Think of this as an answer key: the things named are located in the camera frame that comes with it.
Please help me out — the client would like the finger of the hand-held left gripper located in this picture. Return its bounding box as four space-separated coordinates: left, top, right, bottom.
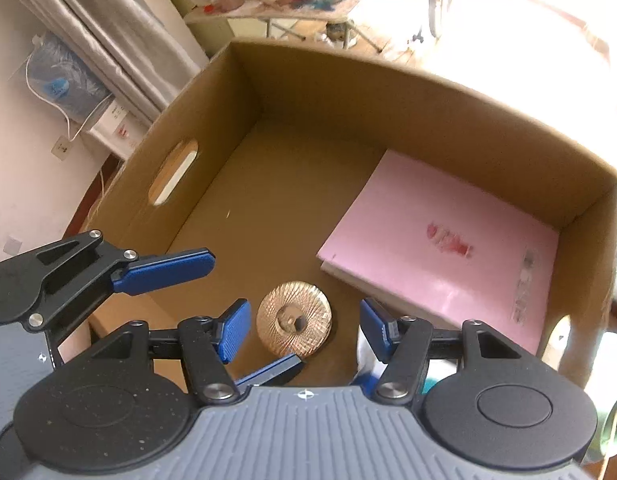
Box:
236 354 305 391
26 230 216 332

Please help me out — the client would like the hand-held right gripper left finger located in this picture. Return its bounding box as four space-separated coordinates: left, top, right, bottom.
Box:
91 299 252 405

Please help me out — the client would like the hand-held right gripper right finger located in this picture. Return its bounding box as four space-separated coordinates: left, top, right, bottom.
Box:
359 297 537 406

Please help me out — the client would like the white container blue label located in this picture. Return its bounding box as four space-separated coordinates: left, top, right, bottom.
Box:
357 322 462 396

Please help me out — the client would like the gold ribbed round disc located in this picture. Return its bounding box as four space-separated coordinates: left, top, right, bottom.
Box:
256 281 333 359

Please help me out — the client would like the pink book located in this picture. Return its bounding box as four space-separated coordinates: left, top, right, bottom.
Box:
316 149 560 358

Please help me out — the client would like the brown cardboard box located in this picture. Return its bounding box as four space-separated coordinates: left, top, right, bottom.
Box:
81 40 617 396

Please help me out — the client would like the silver grey curtain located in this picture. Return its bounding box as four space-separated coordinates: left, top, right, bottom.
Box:
3 0 212 126

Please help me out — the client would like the green plant leaf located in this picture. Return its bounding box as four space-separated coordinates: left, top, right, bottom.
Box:
601 400 617 461

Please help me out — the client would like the folding table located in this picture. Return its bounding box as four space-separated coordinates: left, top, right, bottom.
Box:
183 0 404 52

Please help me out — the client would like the bicycle wheel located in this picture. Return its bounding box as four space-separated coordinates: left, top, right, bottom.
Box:
427 0 462 41

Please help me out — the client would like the white wall socket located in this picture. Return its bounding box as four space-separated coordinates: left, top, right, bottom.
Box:
51 135 74 161

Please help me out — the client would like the white cable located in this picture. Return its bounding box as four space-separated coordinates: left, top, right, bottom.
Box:
24 35 114 142

